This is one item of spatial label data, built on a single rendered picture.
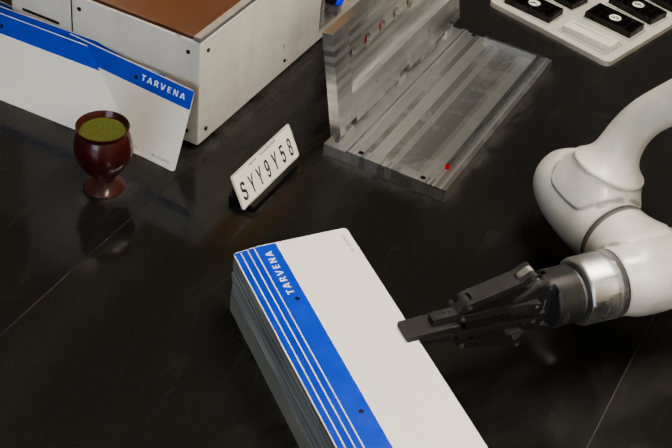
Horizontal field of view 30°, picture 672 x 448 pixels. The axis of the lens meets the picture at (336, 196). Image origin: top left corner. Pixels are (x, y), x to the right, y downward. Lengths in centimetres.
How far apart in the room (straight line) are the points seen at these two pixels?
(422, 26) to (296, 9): 21
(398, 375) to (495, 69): 83
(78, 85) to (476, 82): 65
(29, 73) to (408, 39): 60
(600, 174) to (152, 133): 66
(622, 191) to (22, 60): 93
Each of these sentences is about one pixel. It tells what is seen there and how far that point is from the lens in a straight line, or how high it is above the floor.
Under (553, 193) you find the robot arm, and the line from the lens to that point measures 173.
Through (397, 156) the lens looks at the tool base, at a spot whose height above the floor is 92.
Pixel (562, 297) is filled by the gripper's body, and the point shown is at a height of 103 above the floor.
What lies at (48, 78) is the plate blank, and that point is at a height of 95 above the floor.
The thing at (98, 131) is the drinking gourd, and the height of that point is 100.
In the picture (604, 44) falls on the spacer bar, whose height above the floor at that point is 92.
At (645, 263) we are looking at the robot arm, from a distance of 162.
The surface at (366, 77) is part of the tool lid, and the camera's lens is 195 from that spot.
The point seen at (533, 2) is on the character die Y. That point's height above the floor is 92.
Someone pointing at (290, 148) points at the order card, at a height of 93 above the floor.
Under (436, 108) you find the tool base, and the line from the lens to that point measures 203.
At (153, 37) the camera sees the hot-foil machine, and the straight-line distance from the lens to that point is 186.
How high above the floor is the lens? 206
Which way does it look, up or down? 39 degrees down
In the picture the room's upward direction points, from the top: 7 degrees clockwise
